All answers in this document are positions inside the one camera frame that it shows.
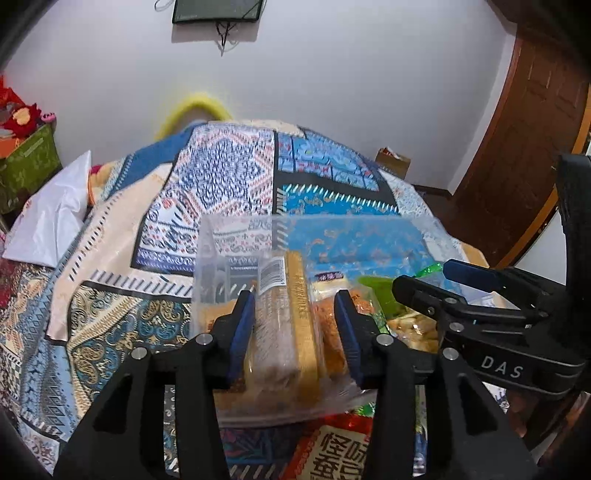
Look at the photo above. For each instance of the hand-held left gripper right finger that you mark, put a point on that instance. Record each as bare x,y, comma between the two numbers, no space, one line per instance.
346,323

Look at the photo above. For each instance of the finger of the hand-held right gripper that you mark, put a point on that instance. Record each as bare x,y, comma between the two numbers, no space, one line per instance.
475,274
429,297

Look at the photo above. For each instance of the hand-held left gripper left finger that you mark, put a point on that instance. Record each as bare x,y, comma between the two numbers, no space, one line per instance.
242,323

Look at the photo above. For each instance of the orange cracker packet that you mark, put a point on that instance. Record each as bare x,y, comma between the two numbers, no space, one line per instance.
327,332

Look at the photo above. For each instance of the clear green-edged snack packet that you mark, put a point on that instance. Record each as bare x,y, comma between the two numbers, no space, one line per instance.
411,327

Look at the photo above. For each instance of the tan grain bar packet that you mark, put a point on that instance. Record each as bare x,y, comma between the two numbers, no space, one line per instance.
277,332

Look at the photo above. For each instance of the clear plastic container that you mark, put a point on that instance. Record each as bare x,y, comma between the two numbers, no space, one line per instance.
240,240

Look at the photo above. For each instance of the patterned blue blanket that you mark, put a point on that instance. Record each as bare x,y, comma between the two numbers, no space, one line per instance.
138,277

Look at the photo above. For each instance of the red snack packet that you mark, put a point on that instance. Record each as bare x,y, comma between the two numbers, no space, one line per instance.
341,452

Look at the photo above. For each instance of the cardboard box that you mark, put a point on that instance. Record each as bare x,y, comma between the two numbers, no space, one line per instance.
392,164

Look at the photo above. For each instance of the brown wooden door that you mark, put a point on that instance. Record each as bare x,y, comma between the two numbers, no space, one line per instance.
531,115

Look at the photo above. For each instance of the white plastic bag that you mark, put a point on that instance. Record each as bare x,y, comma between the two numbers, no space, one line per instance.
51,217

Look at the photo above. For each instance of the yellow foam hoop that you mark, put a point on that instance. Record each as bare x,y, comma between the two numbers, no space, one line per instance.
194,100

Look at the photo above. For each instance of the green storage box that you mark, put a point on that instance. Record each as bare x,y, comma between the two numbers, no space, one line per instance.
32,161

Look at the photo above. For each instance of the red plush toy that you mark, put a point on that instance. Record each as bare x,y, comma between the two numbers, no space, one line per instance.
21,115

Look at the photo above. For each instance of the wooden door frame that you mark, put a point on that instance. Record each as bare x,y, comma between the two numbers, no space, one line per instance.
545,203

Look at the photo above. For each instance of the small black wall monitor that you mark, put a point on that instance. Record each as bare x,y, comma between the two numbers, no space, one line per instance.
217,9

